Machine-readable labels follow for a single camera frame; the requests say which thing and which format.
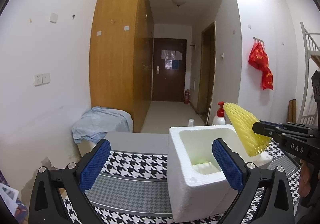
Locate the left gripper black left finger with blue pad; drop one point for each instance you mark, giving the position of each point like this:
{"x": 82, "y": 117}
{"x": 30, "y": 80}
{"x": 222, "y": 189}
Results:
{"x": 91, "y": 163}

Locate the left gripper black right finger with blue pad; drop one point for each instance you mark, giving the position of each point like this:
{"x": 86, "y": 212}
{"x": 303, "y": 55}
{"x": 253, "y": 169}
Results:
{"x": 232, "y": 165}

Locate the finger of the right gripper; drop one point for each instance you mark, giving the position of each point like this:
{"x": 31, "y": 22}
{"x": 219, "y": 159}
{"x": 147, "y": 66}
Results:
{"x": 291, "y": 128}
{"x": 268, "y": 129}

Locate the yellow foam net sleeve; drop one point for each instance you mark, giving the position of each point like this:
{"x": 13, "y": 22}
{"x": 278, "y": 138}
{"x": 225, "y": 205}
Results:
{"x": 243, "y": 121}

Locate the person hand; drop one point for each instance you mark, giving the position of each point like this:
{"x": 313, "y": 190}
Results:
{"x": 304, "y": 181}

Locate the wooden rolled sticks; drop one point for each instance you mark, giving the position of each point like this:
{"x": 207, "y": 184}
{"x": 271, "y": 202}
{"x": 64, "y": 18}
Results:
{"x": 292, "y": 111}

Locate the white styrofoam box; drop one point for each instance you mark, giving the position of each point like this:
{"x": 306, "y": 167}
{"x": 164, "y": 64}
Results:
{"x": 197, "y": 186}

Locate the light blue cloth heap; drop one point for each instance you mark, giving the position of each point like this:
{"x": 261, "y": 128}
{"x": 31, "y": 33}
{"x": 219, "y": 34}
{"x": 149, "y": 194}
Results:
{"x": 97, "y": 122}

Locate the houndstooth table mat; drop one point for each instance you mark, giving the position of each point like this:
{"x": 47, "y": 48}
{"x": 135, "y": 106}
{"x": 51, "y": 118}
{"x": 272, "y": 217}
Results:
{"x": 132, "y": 188}

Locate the white pump bottle red cap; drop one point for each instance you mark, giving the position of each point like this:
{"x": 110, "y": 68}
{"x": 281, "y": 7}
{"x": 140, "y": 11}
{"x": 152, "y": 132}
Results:
{"x": 219, "y": 118}

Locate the small white spray bottle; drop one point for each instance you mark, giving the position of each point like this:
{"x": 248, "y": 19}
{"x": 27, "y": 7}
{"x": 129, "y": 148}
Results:
{"x": 191, "y": 123}

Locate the red plastic bag on hook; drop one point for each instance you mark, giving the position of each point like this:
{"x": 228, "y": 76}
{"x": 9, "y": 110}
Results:
{"x": 259, "y": 60}

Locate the red fire extinguisher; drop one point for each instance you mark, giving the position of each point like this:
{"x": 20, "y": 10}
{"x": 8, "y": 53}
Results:
{"x": 187, "y": 96}

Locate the metal bunk bed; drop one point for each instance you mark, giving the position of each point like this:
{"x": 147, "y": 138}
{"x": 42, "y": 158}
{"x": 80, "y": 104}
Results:
{"x": 308, "y": 109}

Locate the dark brown entrance door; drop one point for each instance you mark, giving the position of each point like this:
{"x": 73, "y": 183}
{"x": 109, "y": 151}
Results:
{"x": 169, "y": 67}

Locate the ceiling lamp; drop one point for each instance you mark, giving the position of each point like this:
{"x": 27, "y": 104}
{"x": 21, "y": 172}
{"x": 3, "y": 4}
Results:
{"x": 178, "y": 3}

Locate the brown side door frame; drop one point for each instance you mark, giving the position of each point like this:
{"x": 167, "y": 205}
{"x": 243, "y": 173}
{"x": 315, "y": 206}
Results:
{"x": 207, "y": 72}

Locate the white wall sockets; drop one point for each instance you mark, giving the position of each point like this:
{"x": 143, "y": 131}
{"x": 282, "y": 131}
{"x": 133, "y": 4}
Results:
{"x": 40, "y": 79}

